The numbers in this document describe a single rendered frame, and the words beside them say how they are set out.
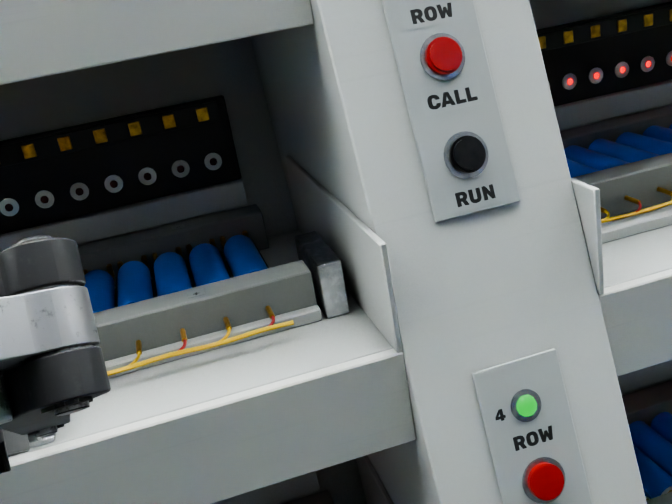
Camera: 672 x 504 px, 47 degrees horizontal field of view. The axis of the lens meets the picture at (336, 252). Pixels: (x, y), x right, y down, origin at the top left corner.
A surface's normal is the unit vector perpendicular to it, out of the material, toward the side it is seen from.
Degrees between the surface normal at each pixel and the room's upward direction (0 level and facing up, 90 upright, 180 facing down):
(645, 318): 109
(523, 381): 90
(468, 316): 90
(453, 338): 90
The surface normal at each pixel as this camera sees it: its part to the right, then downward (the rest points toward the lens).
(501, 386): 0.20, -0.01
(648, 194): 0.26, 0.30
